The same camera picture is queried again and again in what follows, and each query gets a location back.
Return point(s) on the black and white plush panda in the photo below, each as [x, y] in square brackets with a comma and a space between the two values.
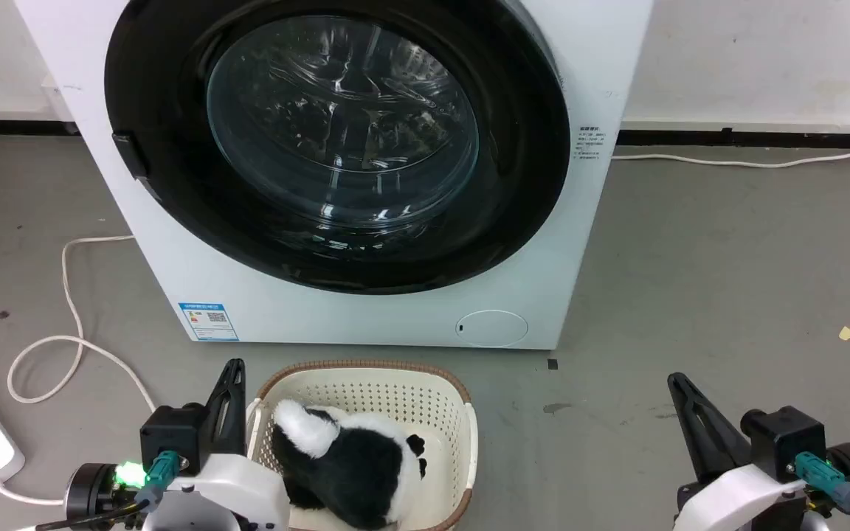
[355, 464]

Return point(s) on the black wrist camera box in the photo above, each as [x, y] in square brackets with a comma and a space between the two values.
[783, 439]
[170, 435]

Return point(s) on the blue energy label sticker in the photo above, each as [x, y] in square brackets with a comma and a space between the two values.
[208, 321]

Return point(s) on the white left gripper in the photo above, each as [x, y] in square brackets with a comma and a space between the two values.
[240, 494]

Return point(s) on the cream perforated laundry basket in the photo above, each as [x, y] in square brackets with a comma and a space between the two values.
[366, 394]

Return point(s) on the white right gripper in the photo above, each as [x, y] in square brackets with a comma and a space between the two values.
[742, 501]

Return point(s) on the white front-load washing machine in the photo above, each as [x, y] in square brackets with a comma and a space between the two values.
[366, 317]

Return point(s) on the round white filter cover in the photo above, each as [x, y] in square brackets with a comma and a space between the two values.
[491, 328]

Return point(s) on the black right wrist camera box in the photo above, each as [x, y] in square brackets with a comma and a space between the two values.
[783, 439]

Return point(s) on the black round glass washer door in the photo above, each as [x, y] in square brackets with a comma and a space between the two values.
[174, 221]

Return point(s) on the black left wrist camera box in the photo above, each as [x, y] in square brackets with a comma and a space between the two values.
[170, 435]

